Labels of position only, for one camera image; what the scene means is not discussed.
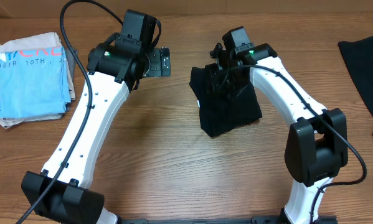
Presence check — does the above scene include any black t-shirt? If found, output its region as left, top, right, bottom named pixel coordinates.
left=189, top=64, right=262, bottom=138

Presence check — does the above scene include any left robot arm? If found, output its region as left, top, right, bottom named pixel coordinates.
left=21, top=10, right=171, bottom=223

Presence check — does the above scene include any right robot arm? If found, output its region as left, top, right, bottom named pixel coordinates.
left=207, top=27, right=348, bottom=223

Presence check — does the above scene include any beige folded t-shirt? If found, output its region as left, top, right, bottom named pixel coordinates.
left=0, top=32, right=73, bottom=121

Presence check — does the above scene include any light blue folded t-shirt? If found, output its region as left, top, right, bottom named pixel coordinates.
left=0, top=47, right=71, bottom=119

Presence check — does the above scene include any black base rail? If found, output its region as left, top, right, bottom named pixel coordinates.
left=117, top=215, right=339, bottom=224

